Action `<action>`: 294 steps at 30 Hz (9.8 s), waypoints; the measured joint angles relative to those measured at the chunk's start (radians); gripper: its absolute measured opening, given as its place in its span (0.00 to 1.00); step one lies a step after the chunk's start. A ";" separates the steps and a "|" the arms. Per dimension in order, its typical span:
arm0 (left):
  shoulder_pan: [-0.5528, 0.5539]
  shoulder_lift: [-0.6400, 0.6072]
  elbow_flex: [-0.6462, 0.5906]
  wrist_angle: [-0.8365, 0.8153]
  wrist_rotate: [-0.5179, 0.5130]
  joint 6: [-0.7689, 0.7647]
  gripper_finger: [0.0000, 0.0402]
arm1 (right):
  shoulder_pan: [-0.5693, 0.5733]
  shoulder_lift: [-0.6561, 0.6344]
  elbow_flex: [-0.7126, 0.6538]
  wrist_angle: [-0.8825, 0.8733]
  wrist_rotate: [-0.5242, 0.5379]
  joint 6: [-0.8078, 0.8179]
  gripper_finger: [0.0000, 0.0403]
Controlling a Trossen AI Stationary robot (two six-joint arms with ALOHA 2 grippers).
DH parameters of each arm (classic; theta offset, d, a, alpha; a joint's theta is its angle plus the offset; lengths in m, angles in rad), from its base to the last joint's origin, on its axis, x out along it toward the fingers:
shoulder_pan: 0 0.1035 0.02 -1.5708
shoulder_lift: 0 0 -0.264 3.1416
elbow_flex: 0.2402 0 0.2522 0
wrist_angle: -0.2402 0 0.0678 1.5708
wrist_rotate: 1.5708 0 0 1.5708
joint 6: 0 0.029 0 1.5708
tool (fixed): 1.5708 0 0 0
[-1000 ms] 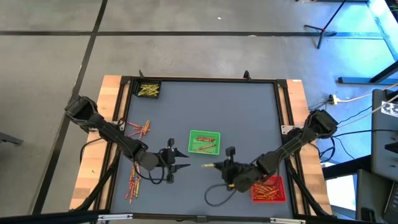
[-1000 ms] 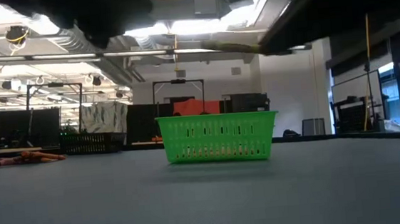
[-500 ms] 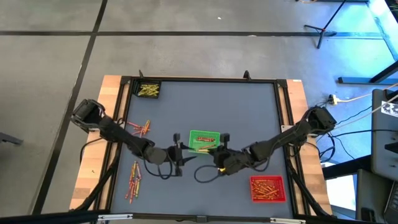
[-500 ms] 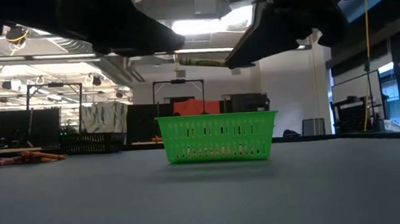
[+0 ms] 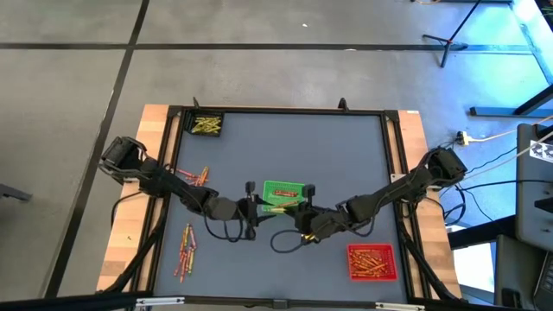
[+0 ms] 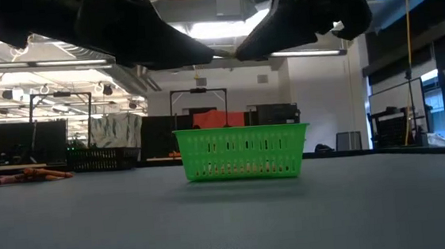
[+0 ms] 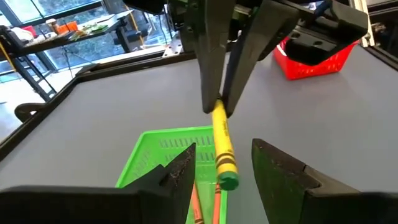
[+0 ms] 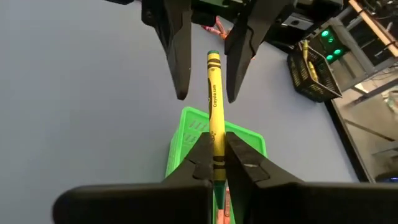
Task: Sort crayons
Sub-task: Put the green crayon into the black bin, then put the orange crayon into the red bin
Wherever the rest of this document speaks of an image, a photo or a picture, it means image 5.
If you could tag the green plastic basket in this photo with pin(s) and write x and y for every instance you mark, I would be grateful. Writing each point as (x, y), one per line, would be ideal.
(270, 188)

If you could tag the red plastic basket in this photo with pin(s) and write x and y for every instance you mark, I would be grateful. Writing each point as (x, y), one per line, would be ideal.
(391, 248)

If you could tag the fiducial marker sheet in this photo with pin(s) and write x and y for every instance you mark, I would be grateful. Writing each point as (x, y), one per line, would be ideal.
(542, 151)

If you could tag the grey computer case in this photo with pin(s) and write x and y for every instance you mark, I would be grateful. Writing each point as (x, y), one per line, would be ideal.
(516, 268)

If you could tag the black tripod stand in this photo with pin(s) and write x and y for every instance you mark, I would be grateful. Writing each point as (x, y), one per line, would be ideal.
(449, 42)

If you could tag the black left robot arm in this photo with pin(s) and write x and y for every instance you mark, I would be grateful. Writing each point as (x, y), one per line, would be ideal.
(173, 185)

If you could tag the black plastic crate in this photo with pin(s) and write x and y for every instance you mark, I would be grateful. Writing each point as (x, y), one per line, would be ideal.
(188, 131)

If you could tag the grey equipment cabinet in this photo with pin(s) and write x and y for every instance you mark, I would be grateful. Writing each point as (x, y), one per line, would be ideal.
(529, 194)

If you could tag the yellow power plug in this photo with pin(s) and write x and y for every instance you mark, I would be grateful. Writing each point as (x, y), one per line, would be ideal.
(463, 138)

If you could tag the black diagonal strut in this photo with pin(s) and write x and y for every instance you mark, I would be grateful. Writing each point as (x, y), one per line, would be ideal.
(134, 263)
(425, 265)

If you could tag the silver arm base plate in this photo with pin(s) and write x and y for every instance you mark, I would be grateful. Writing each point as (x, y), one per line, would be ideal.
(394, 177)

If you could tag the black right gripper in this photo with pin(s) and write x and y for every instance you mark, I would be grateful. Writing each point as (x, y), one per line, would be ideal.
(322, 220)

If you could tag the black desk frame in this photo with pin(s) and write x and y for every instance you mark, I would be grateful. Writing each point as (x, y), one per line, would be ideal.
(497, 112)

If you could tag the grey chair leg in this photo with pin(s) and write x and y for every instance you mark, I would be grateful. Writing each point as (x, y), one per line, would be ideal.
(15, 193)

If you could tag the grey camera mount block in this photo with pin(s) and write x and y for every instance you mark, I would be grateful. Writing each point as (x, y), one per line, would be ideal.
(280, 305)

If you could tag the black frame clamp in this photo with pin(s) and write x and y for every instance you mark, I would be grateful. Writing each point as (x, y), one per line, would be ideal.
(343, 104)
(195, 103)

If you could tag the wooden table board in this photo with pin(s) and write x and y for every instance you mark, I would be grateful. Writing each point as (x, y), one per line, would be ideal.
(129, 242)

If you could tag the black desk bar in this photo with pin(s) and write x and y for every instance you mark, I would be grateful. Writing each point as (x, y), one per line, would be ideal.
(479, 233)

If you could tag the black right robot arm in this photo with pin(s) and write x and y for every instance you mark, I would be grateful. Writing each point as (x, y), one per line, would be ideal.
(389, 192)

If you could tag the silver metal bracket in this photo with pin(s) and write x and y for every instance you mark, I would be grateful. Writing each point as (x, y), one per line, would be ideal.
(399, 306)
(160, 302)

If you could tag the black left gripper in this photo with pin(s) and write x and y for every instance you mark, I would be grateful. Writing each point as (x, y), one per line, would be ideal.
(249, 211)

